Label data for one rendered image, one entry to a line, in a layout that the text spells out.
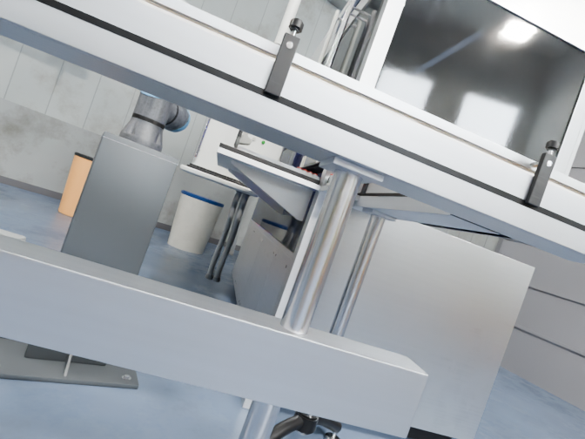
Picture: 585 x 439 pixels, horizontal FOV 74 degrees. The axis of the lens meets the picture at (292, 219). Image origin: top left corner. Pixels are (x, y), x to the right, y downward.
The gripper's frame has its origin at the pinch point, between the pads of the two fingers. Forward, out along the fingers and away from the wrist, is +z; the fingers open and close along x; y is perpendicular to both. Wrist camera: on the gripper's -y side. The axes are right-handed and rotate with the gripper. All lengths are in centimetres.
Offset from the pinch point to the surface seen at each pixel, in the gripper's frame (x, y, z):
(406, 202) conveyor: -60, 46, 5
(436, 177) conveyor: -95, 32, 5
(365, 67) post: -13, 35, -44
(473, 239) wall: 282, 317, -38
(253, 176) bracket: -2.4, 10.7, 8.4
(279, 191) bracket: -2.4, 22.2, 10.1
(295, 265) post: -12, 36, 34
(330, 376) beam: -92, 28, 41
